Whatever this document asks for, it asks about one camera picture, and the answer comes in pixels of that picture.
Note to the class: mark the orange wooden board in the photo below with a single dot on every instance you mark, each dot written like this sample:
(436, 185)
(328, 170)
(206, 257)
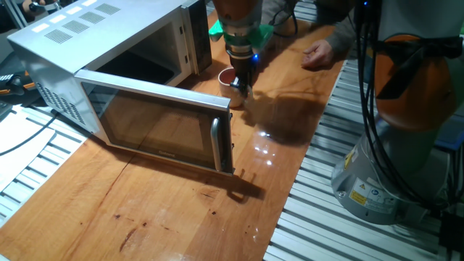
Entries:
(181, 210)

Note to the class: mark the beige cup pink inside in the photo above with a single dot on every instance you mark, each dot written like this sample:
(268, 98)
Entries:
(226, 85)

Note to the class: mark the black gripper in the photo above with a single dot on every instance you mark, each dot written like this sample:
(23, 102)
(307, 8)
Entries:
(243, 67)

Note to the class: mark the black computer keyboard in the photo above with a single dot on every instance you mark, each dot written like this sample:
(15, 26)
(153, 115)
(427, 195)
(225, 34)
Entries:
(4, 108)

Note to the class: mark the silver microwave oven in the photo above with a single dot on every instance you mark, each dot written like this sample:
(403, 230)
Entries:
(90, 47)

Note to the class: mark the black orange teach pendant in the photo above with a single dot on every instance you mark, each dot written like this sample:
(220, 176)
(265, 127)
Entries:
(14, 85)

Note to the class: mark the bare human hand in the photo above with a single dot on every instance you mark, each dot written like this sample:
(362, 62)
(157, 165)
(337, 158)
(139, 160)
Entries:
(319, 54)

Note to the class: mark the white paper sheet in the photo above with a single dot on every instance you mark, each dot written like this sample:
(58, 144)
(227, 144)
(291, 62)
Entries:
(14, 127)

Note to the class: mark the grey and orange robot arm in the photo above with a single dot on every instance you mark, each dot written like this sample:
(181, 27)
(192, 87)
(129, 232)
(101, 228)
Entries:
(409, 90)

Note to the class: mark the olive sleeved forearm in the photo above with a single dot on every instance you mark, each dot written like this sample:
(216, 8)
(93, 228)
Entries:
(340, 32)

